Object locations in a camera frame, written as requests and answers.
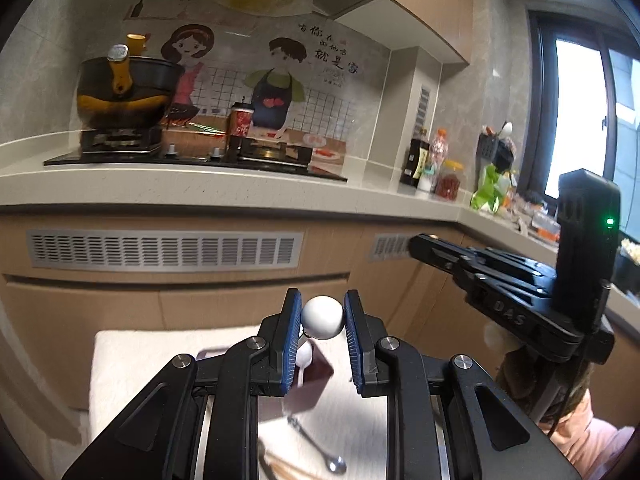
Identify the clear plastic bottle orange cap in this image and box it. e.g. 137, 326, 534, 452
429, 129, 448, 181

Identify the white ceramic spoon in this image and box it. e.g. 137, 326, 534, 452
297, 296, 346, 388

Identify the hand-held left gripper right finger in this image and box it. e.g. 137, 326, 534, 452
344, 289, 583, 480

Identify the short metal vent grille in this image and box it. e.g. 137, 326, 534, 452
370, 234, 416, 261

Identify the long metal vent grille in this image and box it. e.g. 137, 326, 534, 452
26, 230, 304, 273

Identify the green spray bottle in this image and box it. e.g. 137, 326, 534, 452
470, 165, 516, 213

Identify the cartoon couple wall sticker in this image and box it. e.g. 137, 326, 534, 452
122, 15, 393, 181

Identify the chili jar yellow lid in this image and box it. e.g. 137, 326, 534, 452
434, 160, 463, 200

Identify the plastic food container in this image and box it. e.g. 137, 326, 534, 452
527, 210, 561, 241

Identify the window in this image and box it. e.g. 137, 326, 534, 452
527, 10, 640, 211

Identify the wooden chopstick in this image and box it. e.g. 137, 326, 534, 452
260, 455, 288, 480
264, 452, 301, 480

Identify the small thin metal spoon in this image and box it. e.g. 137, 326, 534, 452
287, 416, 347, 475

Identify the white wall louver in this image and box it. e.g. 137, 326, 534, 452
415, 85, 432, 141

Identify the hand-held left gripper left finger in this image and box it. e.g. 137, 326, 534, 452
62, 287, 304, 480

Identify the dark soy sauce bottle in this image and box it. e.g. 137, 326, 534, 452
399, 129, 431, 188

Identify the red paper cup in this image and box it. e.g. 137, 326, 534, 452
229, 95, 255, 138

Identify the black gas stove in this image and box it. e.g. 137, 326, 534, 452
44, 127, 348, 183

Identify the black cable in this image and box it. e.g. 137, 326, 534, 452
547, 360, 576, 436

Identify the black and yellow pot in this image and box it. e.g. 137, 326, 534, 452
76, 45, 183, 131

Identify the black wall utensil rack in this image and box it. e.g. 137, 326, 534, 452
476, 120, 518, 171

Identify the person's right hand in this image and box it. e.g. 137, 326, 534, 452
482, 322, 512, 357

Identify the dark brown utensil holder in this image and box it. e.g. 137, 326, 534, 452
197, 344, 335, 413

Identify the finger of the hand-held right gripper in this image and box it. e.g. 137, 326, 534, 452
451, 260, 555, 308
409, 233, 557, 283

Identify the upper kitchen cabinet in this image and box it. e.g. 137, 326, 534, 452
387, 0, 473, 66

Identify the person's pink clothing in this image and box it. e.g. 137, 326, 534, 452
547, 390, 638, 480

